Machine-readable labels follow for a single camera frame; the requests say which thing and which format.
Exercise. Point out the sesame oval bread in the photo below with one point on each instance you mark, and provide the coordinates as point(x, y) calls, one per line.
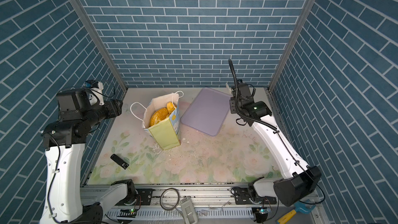
point(158, 116)

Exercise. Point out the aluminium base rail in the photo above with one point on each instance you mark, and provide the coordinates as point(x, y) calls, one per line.
point(232, 202)

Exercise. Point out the blue yellow toy wrench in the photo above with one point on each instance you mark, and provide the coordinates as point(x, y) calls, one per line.
point(299, 207)

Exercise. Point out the lilac plastic tray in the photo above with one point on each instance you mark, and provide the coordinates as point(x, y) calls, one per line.
point(207, 111)

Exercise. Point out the striped croissant roll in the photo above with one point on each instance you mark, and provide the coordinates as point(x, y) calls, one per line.
point(170, 107)

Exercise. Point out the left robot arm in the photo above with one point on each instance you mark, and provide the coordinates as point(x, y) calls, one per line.
point(64, 141)

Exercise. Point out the paper bag with floral sides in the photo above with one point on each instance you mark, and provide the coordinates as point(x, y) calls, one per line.
point(166, 132)

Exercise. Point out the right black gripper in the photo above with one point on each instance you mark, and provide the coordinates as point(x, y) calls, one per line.
point(232, 103)

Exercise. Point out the grey handheld device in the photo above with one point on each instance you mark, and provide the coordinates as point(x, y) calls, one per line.
point(188, 211)

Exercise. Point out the black clip on mat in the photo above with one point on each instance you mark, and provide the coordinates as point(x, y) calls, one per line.
point(119, 161)

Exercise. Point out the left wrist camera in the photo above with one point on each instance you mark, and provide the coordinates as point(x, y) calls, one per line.
point(94, 88)

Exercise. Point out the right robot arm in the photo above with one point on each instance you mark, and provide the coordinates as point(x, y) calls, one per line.
point(299, 179)

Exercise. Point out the floral table mat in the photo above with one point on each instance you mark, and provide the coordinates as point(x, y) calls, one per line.
point(236, 154)

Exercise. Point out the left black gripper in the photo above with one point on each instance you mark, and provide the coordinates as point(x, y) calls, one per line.
point(113, 108)

